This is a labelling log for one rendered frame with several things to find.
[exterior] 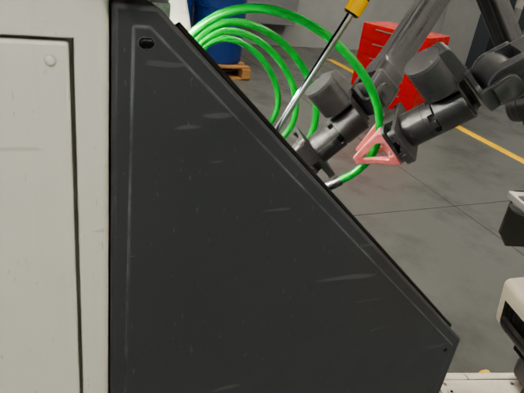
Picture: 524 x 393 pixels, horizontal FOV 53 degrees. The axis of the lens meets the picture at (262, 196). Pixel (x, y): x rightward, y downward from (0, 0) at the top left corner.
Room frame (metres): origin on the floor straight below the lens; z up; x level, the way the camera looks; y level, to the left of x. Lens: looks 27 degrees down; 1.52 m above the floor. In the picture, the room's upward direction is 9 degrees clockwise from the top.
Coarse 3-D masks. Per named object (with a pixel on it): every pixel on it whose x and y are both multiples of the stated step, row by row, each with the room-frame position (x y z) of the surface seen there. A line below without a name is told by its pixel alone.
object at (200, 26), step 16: (208, 16) 0.82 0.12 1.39; (224, 16) 0.82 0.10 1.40; (288, 16) 0.83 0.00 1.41; (304, 16) 0.83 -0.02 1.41; (192, 32) 0.82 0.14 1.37; (320, 32) 0.83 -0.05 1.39; (336, 48) 0.83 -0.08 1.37; (352, 64) 0.83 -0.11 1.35; (368, 80) 0.84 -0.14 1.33; (352, 176) 0.84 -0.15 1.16
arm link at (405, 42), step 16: (416, 0) 1.15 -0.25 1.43; (432, 0) 1.14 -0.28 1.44; (448, 0) 1.16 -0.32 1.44; (416, 16) 1.10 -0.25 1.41; (432, 16) 1.12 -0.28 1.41; (400, 32) 1.08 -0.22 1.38; (416, 32) 1.08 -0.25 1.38; (384, 48) 1.06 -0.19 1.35; (400, 48) 1.05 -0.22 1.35; (416, 48) 1.07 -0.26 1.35; (384, 64) 1.01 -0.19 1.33; (400, 64) 1.03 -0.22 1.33; (384, 80) 0.99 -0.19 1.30; (400, 80) 1.01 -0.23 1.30; (368, 96) 0.96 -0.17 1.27
